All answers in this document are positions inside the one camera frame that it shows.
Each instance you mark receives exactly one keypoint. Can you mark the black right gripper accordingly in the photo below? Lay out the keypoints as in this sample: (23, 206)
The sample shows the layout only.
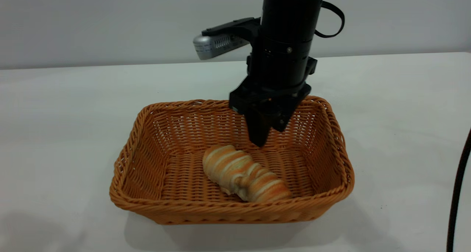
(276, 79)

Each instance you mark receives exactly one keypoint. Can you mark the striped long bread roll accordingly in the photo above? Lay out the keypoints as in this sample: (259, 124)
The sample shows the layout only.
(243, 174)

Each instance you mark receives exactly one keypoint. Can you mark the orange woven wicker basket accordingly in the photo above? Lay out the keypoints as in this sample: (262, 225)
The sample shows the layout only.
(176, 171)

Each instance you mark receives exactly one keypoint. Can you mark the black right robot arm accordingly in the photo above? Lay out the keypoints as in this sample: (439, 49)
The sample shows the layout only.
(290, 13)

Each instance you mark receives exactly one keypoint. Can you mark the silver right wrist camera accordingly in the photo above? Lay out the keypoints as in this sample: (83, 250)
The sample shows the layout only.
(209, 46)

